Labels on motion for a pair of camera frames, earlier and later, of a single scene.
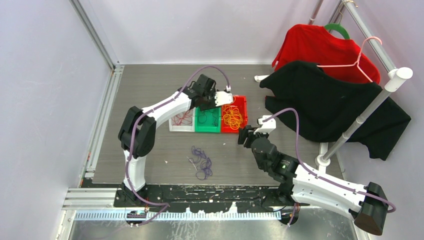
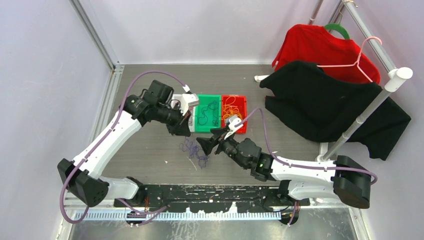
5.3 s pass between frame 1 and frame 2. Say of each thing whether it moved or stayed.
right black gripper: moved
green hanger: stayed
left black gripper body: moved
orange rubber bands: stayed
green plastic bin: stayed
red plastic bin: stayed
